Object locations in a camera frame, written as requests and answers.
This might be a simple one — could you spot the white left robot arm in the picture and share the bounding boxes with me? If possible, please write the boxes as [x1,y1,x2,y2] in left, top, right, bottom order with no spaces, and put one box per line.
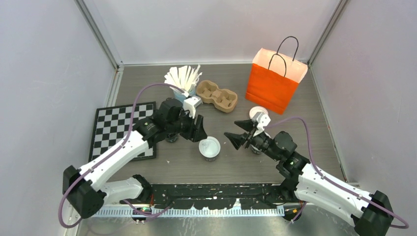
[62,96,207,219]

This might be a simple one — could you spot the black white chessboard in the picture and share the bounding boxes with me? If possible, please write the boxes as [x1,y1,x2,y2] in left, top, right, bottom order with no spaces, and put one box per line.
[89,101,156,161]

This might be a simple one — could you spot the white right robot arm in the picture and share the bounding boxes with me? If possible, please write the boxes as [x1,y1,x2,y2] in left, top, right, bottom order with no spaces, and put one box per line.
[224,119,393,236]

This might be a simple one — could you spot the light blue cup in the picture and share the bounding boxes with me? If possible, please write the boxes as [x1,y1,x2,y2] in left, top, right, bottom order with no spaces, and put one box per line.
[173,87,196,103]

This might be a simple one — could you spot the brown cardboard cup carrier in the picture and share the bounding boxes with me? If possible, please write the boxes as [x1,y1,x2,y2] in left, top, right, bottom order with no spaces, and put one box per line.
[196,80,238,113]

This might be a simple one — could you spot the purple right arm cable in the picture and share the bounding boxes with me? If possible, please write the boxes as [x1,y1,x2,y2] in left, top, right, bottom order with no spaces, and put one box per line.
[268,117,410,230]

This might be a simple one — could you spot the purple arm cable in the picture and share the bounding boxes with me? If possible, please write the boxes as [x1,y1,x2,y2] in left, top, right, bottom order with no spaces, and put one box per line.
[268,117,410,230]
[58,82,188,229]

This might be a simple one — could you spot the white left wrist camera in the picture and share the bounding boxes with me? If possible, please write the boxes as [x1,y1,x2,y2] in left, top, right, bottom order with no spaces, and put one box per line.
[183,96,202,118]

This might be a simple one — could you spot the stack of white lids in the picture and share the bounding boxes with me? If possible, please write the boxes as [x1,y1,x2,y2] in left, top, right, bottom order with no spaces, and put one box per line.
[249,106,268,119]

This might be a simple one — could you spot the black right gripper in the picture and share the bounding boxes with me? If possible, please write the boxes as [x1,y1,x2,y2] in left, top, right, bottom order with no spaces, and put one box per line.
[224,118,280,161]

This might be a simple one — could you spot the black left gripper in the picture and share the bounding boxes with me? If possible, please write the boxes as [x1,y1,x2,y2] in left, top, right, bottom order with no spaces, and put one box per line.
[166,108,207,142]

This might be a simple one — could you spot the orange paper bag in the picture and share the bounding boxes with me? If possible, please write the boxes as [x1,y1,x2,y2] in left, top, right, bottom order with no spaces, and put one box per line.
[245,36,308,115]

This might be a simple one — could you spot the white wooden stir sticks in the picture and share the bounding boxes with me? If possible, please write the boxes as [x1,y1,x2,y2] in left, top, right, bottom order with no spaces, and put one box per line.
[164,64,202,94]

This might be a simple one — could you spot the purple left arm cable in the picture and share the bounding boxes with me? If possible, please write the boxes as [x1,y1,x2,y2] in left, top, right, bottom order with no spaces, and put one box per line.
[58,82,188,229]

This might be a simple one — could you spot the black paper coffee cup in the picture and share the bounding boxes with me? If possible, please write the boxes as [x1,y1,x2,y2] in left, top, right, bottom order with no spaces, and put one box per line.
[251,149,262,155]

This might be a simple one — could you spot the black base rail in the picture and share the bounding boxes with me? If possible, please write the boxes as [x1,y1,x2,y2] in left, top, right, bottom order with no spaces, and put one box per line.
[128,183,305,210]

